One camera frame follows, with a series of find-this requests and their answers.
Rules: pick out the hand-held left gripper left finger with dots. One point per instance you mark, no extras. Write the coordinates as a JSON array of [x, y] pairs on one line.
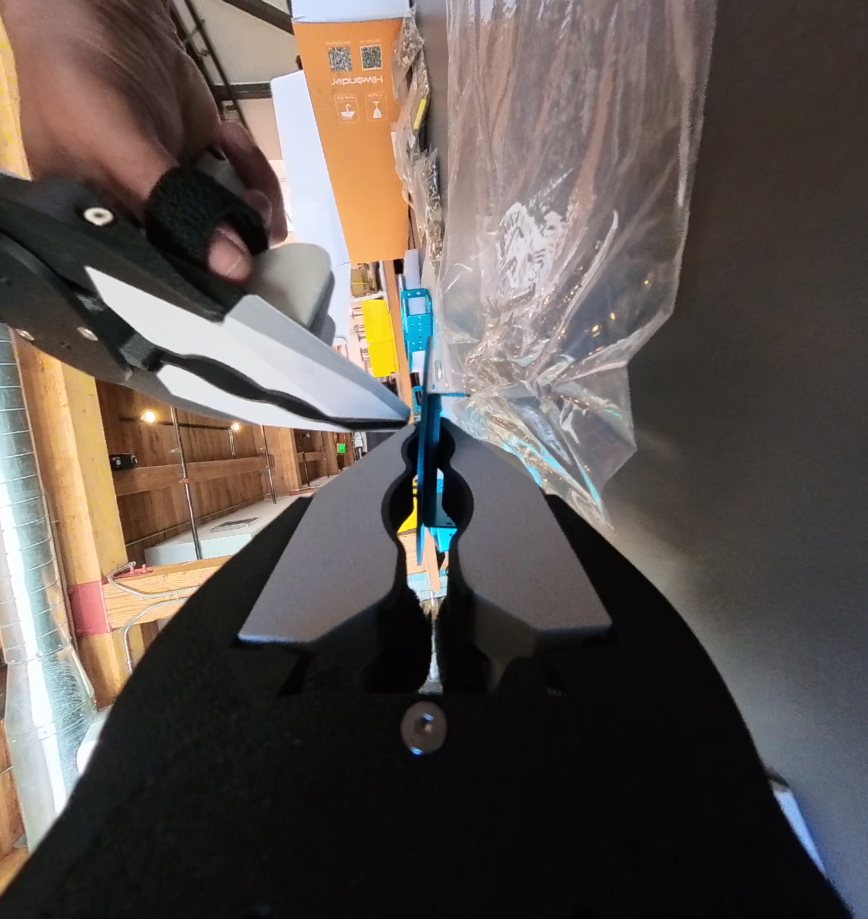
[[319, 567]]

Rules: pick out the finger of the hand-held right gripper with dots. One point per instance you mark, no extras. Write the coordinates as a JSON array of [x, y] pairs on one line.
[[211, 391], [189, 323]]

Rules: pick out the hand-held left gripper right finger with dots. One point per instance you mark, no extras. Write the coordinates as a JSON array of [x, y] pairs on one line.
[[527, 567]]

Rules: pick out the blue round metal plate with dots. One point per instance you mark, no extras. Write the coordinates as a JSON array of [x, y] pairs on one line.
[[428, 445]]

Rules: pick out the dark grey desk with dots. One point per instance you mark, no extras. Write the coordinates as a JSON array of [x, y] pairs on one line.
[[764, 431]]

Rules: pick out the person's right hand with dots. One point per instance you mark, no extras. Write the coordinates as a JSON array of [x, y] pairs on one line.
[[96, 86]]

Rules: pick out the thin metal pipe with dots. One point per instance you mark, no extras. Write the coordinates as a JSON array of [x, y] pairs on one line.
[[187, 488]]

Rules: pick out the white cabinet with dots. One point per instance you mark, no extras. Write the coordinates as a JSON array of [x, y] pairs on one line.
[[204, 542]]

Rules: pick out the wooden crossbeam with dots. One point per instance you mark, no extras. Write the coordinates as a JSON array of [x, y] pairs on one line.
[[168, 585]]

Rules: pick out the bent metal conduit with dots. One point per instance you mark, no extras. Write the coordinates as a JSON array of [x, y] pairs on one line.
[[154, 596]]

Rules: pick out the yellow box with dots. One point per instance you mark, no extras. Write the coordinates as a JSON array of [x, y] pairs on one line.
[[378, 337]]

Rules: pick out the white box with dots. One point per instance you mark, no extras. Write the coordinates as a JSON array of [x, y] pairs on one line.
[[304, 165]]

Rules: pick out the orange cardboard box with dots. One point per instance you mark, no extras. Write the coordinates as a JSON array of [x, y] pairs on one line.
[[355, 179]]

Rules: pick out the pile of small screw bags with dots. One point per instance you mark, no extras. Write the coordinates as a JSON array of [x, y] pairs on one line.
[[423, 165]]

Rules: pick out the clear plastic bag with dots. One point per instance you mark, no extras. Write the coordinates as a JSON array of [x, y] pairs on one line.
[[563, 215]]

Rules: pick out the black wall device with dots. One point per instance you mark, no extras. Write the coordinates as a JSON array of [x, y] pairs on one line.
[[123, 461]]

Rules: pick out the wooden post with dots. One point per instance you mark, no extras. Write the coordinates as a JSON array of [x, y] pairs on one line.
[[67, 467]]

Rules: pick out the blue perforated metal bracket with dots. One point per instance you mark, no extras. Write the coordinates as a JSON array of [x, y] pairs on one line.
[[416, 323]]

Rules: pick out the silver metal duct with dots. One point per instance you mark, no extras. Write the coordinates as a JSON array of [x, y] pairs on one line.
[[31, 538]]

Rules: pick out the black metal frame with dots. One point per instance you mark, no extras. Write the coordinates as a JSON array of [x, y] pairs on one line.
[[222, 79]]

